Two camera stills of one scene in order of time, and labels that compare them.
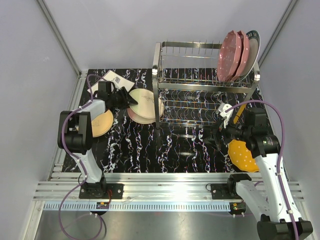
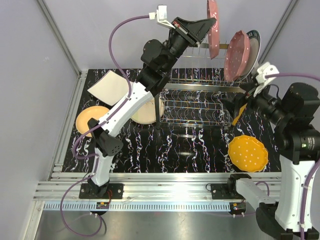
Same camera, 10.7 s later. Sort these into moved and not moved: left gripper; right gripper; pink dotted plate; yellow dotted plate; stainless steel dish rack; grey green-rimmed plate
Moved: pink dotted plate; right gripper; left gripper
Not moved: grey green-rimmed plate; stainless steel dish rack; yellow dotted plate
